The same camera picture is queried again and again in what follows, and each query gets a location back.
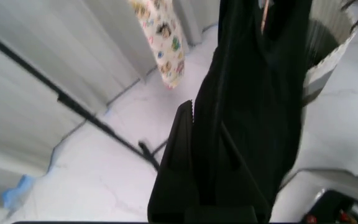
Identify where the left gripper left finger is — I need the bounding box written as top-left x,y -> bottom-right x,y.
147,99 -> 200,222

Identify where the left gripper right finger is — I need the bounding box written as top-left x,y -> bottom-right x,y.
200,122 -> 272,222

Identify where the black garment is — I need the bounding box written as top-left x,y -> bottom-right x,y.
191,0 -> 313,206

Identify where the cream printed garment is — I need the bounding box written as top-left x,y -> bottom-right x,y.
128,0 -> 186,90

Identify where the pink clothes hanger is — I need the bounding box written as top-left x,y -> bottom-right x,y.
259,0 -> 270,34

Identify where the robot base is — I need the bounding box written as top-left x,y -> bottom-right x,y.
278,167 -> 358,222

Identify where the black clothes rack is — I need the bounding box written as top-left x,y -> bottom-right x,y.
0,26 -> 169,172

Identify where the white laundry basket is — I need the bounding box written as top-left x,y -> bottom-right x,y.
301,0 -> 358,107

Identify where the white curtain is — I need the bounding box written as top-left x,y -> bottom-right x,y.
0,0 -> 221,208

